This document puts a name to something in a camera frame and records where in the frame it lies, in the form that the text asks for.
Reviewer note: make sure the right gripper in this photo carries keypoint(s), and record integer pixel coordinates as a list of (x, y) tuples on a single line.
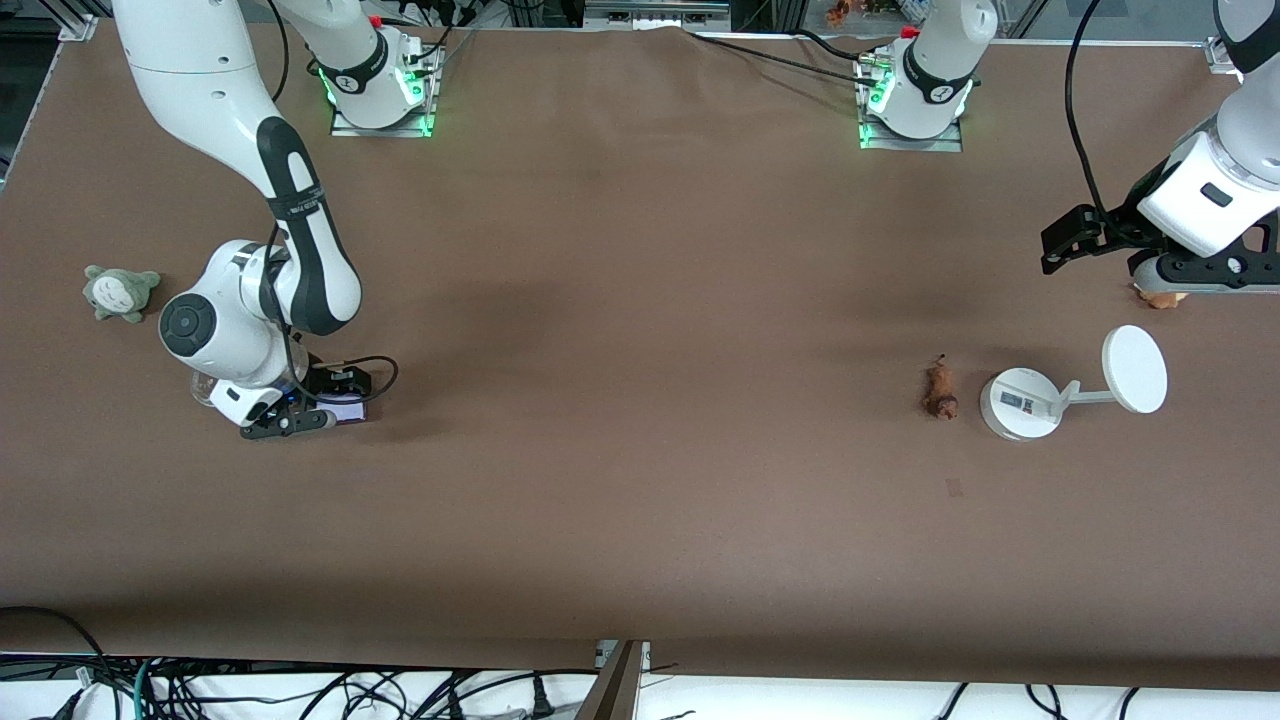
[(322, 383)]

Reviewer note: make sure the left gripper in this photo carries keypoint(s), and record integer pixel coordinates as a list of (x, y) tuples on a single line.
[(1122, 227)]

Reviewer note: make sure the lavender phone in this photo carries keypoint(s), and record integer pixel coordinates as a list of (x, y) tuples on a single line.
[(350, 410)]

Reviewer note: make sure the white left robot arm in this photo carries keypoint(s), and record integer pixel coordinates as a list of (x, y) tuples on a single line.
[(940, 60)]

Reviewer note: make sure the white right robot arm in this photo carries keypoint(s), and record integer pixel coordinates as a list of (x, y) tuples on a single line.
[(200, 80)]

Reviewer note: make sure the orange brown toy figure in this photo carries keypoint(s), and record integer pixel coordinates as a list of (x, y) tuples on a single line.
[(1160, 299)]

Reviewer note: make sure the clear plastic cup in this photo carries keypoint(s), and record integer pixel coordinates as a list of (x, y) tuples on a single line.
[(200, 390)]

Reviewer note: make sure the white round desk stand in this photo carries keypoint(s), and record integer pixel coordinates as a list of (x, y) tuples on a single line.
[(1020, 405)]

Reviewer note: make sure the grey green plush toy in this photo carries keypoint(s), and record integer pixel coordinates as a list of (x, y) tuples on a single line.
[(118, 295)]

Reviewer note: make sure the small orange background toy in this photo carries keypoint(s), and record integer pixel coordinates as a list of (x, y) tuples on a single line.
[(838, 14)]

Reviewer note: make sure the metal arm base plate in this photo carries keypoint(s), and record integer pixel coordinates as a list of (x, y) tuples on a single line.
[(930, 145), (380, 132)]

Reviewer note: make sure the brown table frame post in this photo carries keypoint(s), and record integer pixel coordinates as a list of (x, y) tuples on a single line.
[(615, 690)]

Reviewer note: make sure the metal frame rail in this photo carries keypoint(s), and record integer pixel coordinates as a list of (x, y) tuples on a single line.
[(650, 12)]

